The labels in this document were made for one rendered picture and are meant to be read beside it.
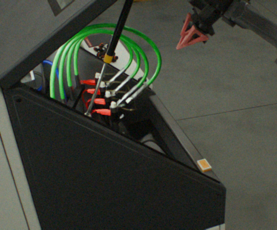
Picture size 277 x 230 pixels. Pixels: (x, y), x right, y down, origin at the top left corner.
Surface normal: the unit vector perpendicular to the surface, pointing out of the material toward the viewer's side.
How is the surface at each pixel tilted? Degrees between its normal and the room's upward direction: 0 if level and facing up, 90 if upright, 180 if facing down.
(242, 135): 0
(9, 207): 90
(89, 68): 90
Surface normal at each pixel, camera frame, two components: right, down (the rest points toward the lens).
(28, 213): 0.30, 0.50
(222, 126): -0.07, -0.84
